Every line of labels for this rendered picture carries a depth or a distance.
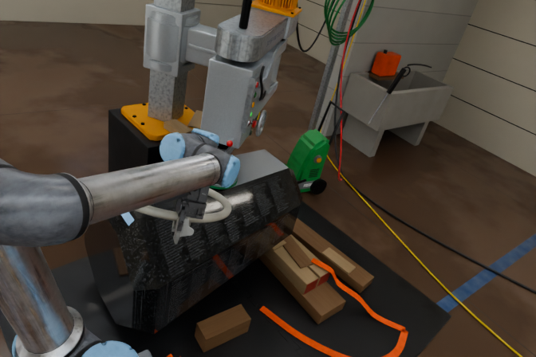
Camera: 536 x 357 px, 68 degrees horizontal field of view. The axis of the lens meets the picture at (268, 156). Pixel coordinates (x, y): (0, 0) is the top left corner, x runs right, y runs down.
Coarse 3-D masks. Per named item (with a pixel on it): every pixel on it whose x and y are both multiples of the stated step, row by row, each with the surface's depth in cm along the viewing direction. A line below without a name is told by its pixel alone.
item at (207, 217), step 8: (208, 192) 169; (216, 192) 167; (224, 200) 160; (144, 208) 127; (152, 208) 128; (224, 208) 150; (160, 216) 128; (168, 216) 128; (176, 216) 129; (208, 216) 136; (216, 216) 139; (224, 216) 143
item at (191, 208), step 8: (192, 192) 128; (200, 192) 129; (184, 200) 127; (192, 200) 129; (200, 200) 130; (176, 208) 131; (184, 208) 127; (192, 208) 129; (200, 208) 130; (192, 216) 129; (200, 216) 129
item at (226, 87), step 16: (224, 64) 182; (240, 64) 185; (256, 64) 189; (208, 80) 187; (224, 80) 185; (240, 80) 183; (208, 96) 191; (224, 96) 189; (240, 96) 187; (256, 96) 204; (208, 112) 195; (224, 112) 193; (240, 112) 191; (208, 128) 199; (224, 128) 197; (240, 128) 195; (224, 144) 201; (240, 144) 200
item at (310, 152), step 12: (312, 132) 368; (300, 144) 369; (312, 144) 359; (324, 144) 357; (300, 156) 366; (312, 156) 358; (324, 156) 365; (300, 168) 364; (312, 168) 367; (300, 180) 368; (312, 180) 376; (324, 180) 379; (312, 192) 380
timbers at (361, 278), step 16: (304, 224) 327; (304, 240) 311; (320, 240) 314; (320, 256) 302; (272, 272) 283; (336, 272) 295; (352, 272) 291; (288, 288) 272; (320, 288) 269; (304, 304) 261; (320, 304) 257; (336, 304) 260; (320, 320) 253
